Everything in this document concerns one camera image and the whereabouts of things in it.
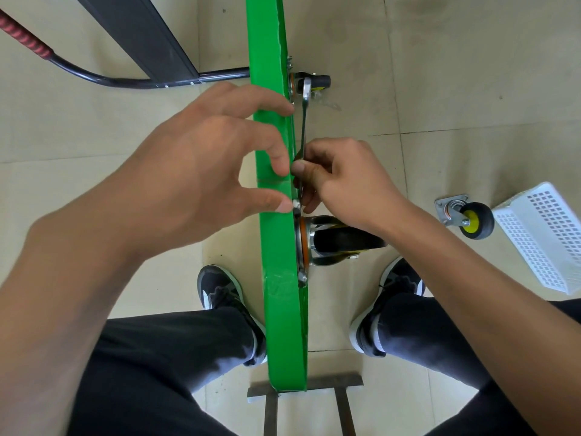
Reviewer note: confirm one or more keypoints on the person's left hand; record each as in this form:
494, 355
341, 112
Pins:
190, 167

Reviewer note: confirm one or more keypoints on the person's right hand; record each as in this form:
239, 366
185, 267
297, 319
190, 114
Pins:
354, 186

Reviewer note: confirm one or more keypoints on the person's right thumb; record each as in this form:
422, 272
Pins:
308, 173

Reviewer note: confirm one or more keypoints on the person's left thumb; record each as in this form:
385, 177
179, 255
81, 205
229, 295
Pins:
263, 202

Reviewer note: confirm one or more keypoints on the person's left middle finger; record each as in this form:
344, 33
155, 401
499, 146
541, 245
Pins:
272, 140

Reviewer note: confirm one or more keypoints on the silver wrench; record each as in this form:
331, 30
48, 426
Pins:
303, 127

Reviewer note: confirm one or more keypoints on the green cart platform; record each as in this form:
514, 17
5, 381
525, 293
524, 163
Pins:
277, 276

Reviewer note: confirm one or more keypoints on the person's left forearm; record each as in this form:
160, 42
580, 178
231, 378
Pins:
54, 290

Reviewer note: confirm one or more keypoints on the person's right forearm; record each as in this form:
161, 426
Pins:
476, 313

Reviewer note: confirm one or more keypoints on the clear plastic bag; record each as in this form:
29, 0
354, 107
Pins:
329, 104

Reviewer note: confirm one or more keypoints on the small mounted black caster wheel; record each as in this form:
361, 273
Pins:
317, 81

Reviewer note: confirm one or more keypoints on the large black caster wheel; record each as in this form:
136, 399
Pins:
336, 242

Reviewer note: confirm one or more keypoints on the person's left black shoe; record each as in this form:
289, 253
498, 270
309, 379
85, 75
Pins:
218, 286

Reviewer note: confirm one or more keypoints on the person's black shoe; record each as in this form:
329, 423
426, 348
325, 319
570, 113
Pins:
218, 286
399, 276

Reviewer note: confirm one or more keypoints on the person's right black shoe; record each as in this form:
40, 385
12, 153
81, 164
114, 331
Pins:
399, 276

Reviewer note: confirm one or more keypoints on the dark grey metal panel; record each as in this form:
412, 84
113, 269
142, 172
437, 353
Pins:
140, 36

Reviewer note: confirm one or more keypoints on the loose black yellow caster wheel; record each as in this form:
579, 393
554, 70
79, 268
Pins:
479, 220

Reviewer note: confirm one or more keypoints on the person's black trousers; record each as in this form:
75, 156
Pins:
159, 358

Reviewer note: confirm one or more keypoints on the white plastic basket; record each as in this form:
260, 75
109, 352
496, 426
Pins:
540, 231

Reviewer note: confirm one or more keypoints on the grey metal frame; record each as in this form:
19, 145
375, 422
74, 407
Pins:
336, 382

